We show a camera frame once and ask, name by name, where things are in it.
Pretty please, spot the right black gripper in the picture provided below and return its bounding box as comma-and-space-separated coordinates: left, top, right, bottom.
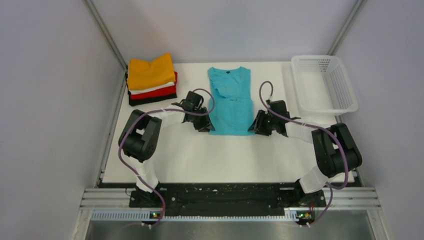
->
248, 110, 278, 136

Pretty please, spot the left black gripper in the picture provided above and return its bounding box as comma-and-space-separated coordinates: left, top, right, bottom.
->
191, 106, 215, 133

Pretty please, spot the cyan t shirt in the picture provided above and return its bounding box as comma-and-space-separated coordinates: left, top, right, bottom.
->
207, 66, 254, 136

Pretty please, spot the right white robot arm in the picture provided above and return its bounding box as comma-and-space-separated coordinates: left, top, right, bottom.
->
248, 100, 363, 206

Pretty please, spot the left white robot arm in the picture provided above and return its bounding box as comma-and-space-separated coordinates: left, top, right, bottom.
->
118, 89, 216, 207

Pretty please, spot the white plastic basket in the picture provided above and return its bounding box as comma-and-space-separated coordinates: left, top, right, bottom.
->
291, 55, 359, 117

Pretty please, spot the folded orange t shirt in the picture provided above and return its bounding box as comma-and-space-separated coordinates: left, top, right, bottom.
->
126, 52, 176, 91

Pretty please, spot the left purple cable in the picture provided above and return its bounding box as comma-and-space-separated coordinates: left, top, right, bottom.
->
118, 88, 216, 229

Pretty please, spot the purple cable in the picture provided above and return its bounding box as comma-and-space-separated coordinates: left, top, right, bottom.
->
258, 80, 350, 228
118, 88, 216, 229

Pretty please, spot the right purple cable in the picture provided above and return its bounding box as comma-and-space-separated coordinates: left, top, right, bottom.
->
258, 80, 350, 228

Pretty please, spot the white slotted cable duct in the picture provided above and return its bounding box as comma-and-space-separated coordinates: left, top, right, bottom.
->
91, 210, 299, 222

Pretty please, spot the aluminium frame rail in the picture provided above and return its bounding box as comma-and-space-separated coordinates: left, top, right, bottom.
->
79, 187, 382, 210

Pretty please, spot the right corner metal post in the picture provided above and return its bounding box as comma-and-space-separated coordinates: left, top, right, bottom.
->
327, 0, 367, 56

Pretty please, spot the corner metal post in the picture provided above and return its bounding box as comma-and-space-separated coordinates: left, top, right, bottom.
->
327, 0, 367, 56
83, 0, 128, 71

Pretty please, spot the left corner metal post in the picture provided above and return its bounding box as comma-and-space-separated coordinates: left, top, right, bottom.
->
83, 0, 128, 71

